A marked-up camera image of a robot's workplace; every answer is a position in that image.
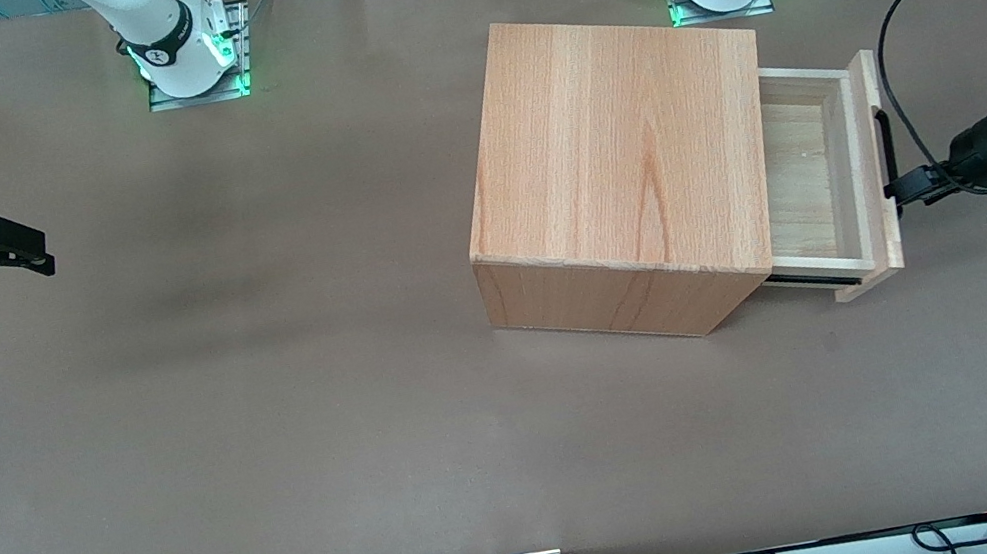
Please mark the light wooden drawer cabinet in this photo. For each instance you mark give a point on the light wooden drawer cabinet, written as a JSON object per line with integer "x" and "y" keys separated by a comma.
{"x": 612, "y": 144}

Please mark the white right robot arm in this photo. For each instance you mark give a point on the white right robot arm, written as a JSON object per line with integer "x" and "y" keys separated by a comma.
{"x": 156, "y": 32}

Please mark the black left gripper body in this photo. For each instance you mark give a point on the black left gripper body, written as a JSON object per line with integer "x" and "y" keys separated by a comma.
{"x": 970, "y": 151}

